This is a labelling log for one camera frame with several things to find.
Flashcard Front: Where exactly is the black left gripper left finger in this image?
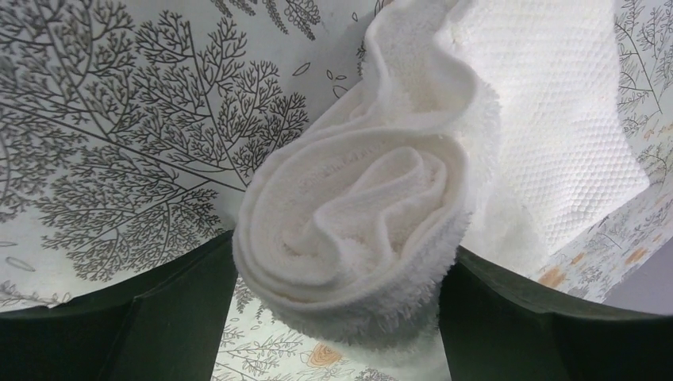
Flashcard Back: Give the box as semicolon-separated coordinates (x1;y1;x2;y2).
1;233;237;380

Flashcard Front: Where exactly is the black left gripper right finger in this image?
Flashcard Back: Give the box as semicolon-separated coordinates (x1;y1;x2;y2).
439;248;672;381

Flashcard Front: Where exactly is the white towel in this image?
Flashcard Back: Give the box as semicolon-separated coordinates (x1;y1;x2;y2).
232;0;652;381

